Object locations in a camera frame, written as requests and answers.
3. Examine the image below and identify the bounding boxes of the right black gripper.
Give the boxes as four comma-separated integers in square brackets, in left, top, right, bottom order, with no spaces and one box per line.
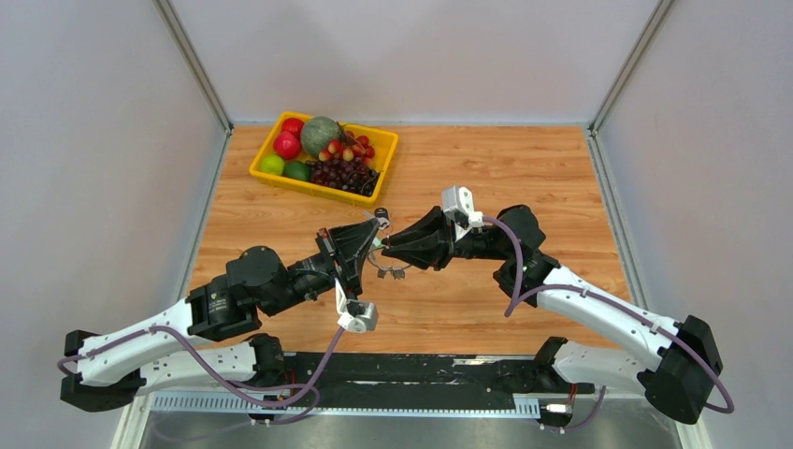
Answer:
[381,207,511,272]

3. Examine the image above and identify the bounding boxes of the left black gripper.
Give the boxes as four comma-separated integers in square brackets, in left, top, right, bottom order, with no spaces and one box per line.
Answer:
[261,219,380,317]

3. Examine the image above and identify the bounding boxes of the large silver keyring with clips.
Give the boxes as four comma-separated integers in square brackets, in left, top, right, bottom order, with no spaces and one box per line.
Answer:
[367,238,412,280]

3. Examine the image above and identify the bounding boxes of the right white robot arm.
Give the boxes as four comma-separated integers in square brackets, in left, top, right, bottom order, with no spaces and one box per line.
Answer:
[382,205,735,425]

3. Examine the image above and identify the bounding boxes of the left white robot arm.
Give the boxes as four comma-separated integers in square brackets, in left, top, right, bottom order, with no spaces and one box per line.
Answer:
[58,218,380,413]

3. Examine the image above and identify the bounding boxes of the purple grape bunch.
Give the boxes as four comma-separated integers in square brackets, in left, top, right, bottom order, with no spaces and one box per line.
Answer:
[306,158,381,197]

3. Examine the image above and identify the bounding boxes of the yellow plastic tray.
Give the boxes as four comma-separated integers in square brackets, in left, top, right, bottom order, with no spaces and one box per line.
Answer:
[249,111,398,207]

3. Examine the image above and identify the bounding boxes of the dark green lime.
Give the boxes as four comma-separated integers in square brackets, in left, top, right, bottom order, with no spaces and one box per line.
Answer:
[282,160,312,182]

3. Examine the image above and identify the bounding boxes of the red lychee cluster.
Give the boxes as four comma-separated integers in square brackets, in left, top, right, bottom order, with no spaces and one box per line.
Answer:
[317,131,376,168]

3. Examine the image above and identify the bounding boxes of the light green lime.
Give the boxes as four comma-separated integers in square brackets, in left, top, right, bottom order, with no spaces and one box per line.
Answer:
[258,153,286,176]

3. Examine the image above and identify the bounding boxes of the green melon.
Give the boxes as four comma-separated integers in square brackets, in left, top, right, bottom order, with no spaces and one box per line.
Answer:
[300,116,342,158]

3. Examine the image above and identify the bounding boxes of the red apple front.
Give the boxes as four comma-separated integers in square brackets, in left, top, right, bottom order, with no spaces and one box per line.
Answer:
[273,131,302,160]

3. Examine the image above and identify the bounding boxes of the red apple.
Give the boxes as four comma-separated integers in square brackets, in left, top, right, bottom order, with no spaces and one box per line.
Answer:
[281,117,305,139]
[273,131,302,160]

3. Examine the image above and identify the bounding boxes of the red apple back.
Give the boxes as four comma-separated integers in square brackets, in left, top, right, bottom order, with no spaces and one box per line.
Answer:
[281,117,305,139]

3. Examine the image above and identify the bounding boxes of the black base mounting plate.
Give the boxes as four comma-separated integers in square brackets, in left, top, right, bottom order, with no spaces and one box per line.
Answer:
[225,352,596,428]

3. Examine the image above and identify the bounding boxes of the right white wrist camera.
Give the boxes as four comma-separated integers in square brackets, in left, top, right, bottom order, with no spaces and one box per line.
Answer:
[440,185,483,241]

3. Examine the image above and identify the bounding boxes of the aluminium frame rail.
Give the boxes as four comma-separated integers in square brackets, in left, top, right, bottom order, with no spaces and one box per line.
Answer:
[117,350,621,419]

